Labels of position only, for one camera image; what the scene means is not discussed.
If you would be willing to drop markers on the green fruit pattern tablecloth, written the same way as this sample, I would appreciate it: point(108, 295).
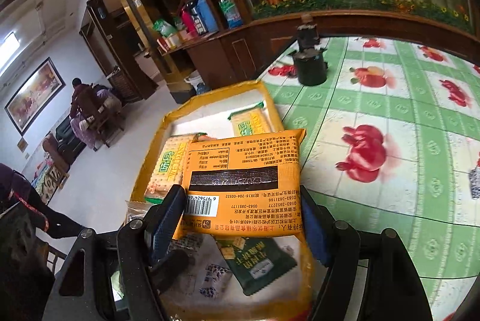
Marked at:
point(391, 138)

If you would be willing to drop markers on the framed wall painting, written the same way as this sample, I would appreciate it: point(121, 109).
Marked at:
point(34, 95)

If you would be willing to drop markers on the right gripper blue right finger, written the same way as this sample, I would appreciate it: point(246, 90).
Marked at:
point(318, 225)

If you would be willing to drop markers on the dark wooden cabinet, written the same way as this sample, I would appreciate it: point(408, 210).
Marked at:
point(235, 54)

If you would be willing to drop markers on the green white bag on shelf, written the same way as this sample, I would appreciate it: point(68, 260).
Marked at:
point(164, 28)

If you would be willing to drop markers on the silver foil snack bag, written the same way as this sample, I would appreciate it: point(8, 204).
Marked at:
point(474, 182)

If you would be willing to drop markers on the black round tin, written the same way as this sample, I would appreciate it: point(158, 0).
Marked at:
point(311, 68)

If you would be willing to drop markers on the black white patterned candy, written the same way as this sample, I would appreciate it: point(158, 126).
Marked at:
point(215, 281)

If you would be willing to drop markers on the dark green cracker bag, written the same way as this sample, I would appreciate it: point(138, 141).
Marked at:
point(255, 262)

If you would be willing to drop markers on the yellow green cracker pack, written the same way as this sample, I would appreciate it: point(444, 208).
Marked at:
point(250, 121)

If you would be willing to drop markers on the blue green plastic bag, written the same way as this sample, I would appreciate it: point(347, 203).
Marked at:
point(231, 13)

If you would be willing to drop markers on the large orange snack pack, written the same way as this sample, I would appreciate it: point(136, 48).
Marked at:
point(243, 186)

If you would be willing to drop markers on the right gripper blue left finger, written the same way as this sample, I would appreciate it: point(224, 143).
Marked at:
point(161, 220)

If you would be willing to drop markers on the red thermos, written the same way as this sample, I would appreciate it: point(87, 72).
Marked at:
point(189, 22)

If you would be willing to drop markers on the wooden chair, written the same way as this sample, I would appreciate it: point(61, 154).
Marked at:
point(101, 120)

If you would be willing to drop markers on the seated person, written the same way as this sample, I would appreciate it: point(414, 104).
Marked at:
point(96, 92)

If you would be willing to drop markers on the small black jar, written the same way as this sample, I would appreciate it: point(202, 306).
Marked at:
point(307, 34)

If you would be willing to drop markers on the blue thermos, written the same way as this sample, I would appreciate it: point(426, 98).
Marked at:
point(206, 16)

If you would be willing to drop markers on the yellow cardboard tray box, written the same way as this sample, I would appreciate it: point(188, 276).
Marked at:
point(287, 298)

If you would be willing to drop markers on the yellow Weidan cracker pack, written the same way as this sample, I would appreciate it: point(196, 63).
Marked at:
point(168, 169)

